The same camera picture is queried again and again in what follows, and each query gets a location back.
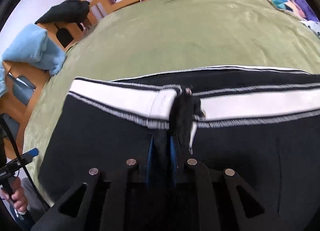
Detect light blue fleece garment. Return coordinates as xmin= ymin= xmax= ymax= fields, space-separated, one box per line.
xmin=0 ymin=65 xmax=7 ymax=97

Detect black garment on bed rail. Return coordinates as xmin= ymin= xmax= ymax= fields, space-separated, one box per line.
xmin=35 ymin=0 xmax=90 ymax=31

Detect white black-dotted pillow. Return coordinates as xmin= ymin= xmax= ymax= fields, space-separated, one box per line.
xmin=300 ymin=20 xmax=320 ymax=37

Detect green plush bed blanket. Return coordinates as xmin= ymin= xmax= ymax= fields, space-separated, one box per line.
xmin=24 ymin=0 xmax=319 ymax=205

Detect person's left hand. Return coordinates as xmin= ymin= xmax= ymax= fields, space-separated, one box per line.
xmin=1 ymin=177 xmax=28 ymax=213

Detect purple plush toy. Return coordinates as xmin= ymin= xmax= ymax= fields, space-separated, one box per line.
xmin=294 ymin=0 xmax=319 ymax=22

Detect light blue fleece towel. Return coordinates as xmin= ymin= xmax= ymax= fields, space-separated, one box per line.
xmin=2 ymin=24 xmax=66 ymax=76

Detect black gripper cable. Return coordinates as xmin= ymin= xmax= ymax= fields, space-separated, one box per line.
xmin=0 ymin=114 xmax=51 ymax=212

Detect teal geometric cushion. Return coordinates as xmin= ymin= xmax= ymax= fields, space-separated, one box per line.
xmin=267 ymin=0 xmax=306 ymax=20

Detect black pants with white stripe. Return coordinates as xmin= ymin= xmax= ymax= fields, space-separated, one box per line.
xmin=39 ymin=66 xmax=319 ymax=230

